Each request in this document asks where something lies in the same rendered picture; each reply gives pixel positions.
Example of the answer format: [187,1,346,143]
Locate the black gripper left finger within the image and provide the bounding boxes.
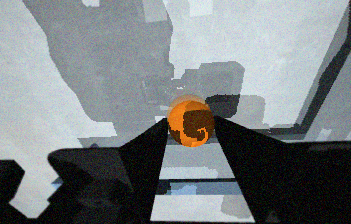
[48,118,168,221]

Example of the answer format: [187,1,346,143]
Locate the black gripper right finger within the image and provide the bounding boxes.
[214,116,351,222]

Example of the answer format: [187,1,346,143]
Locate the clear low corner walls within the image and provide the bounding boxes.
[91,52,351,179]

